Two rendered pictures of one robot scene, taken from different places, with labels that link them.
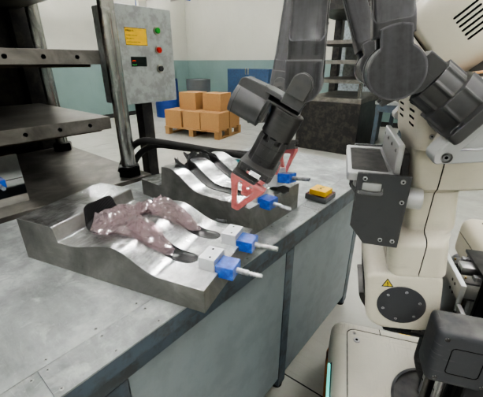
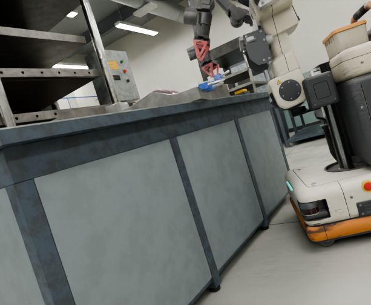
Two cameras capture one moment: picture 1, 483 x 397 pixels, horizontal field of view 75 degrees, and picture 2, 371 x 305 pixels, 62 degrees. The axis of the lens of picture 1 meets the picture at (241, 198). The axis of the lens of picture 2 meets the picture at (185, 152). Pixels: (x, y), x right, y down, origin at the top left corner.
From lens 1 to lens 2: 1.09 m
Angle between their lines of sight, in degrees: 21
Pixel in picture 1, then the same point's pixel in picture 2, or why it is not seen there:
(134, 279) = (164, 103)
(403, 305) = (290, 89)
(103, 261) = (147, 103)
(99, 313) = not seen: hidden behind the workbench
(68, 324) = not seen: hidden behind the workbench
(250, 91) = (190, 11)
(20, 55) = (65, 72)
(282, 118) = (204, 14)
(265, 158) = (203, 32)
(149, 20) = (117, 56)
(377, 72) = not seen: outside the picture
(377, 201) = (255, 43)
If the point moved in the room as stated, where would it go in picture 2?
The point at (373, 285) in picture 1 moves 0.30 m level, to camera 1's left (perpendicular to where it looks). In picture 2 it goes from (273, 86) to (215, 104)
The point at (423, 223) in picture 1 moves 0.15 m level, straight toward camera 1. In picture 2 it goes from (281, 51) to (275, 48)
